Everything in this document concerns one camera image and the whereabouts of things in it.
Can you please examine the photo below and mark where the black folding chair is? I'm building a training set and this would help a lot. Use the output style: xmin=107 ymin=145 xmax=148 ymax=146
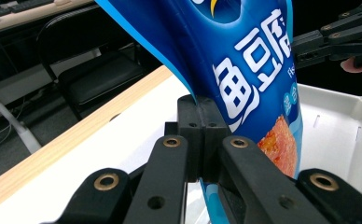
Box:
xmin=35 ymin=5 xmax=155 ymax=121

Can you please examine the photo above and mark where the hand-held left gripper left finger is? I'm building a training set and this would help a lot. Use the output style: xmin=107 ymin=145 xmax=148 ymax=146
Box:
xmin=164 ymin=94 xmax=203 ymax=183

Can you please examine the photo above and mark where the light wooden desk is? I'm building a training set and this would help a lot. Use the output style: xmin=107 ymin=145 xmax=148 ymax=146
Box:
xmin=0 ymin=0 xmax=93 ymax=37

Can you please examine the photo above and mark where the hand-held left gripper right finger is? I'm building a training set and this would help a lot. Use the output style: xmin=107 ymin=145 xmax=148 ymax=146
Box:
xmin=197 ymin=96 xmax=233 ymax=183

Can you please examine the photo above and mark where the black keyboard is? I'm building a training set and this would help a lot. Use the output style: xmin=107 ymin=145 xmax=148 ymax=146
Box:
xmin=0 ymin=0 xmax=55 ymax=20

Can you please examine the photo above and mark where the white desk leg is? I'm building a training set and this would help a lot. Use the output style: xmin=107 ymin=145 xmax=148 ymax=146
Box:
xmin=0 ymin=88 xmax=43 ymax=155

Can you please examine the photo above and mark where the white plastic tray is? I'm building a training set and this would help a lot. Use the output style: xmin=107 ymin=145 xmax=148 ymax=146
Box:
xmin=294 ymin=83 xmax=362 ymax=207

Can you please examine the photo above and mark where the blue snack packet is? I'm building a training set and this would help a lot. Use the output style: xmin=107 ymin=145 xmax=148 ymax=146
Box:
xmin=94 ymin=0 xmax=304 ymax=224

